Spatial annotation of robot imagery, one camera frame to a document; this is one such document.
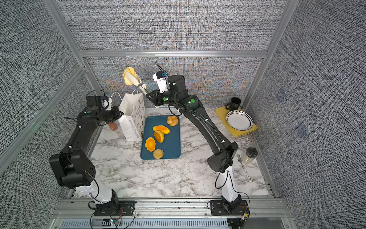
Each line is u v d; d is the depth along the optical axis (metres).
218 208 0.73
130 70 0.71
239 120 1.11
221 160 0.47
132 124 0.86
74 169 0.45
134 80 0.70
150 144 0.93
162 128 1.03
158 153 0.90
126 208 0.74
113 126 1.04
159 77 0.60
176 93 0.54
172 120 1.07
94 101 0.65
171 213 0.73
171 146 0.95
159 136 0.96
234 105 1.13
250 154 0.82
